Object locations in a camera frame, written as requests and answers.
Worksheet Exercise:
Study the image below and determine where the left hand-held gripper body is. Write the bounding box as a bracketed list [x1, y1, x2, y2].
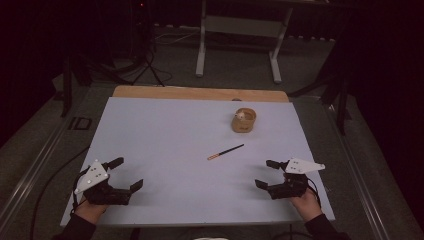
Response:
[73, 159, 132, 206]

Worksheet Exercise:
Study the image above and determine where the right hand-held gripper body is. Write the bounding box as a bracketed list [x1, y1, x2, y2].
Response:
[266, 157, 326, 201]

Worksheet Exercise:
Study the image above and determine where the black chopstick with orange end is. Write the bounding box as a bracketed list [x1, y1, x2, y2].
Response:
[206, 143, 245, 161]

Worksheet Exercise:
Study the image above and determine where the round wooden container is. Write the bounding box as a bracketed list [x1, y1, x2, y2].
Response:
[231, 107, 258, 134]

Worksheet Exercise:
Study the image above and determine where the person's left hand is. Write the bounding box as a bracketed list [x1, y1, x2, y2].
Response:
[74, 196, 110, 225]

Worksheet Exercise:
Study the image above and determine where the person's right hand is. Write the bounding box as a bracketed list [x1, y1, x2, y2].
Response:
[289, 188, 324, 223]

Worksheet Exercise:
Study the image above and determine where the white table mat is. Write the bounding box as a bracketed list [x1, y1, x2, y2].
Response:
[59, 96, 336, 228]

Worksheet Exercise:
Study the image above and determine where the black metal stand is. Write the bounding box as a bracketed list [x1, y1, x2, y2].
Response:
[288, 39, 353, 136]

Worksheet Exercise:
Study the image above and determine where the black tripod stand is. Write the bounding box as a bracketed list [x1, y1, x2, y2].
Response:
[129, 0, 166, 88]

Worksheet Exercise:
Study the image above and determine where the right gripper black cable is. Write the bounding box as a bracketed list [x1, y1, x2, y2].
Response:
[306, 177, 323, 208]

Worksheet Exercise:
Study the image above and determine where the black rectangular floor frame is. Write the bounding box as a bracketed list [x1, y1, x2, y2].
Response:
[67, 116, 93, 131]

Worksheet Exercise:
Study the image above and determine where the long black floor cable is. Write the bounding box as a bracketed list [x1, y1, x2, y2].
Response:
[29, 145, 92, 240]

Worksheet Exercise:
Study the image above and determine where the metal floor rail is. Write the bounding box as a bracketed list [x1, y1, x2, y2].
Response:
[319, 98, 392, 240]
[0, 96, 79, 229]

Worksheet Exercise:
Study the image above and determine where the white floor cable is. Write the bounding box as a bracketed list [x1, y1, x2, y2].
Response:
[153, 30, 202, 47]

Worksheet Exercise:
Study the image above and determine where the white metal desk frame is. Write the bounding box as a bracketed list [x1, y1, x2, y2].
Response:
[195, 0, 295, 85]

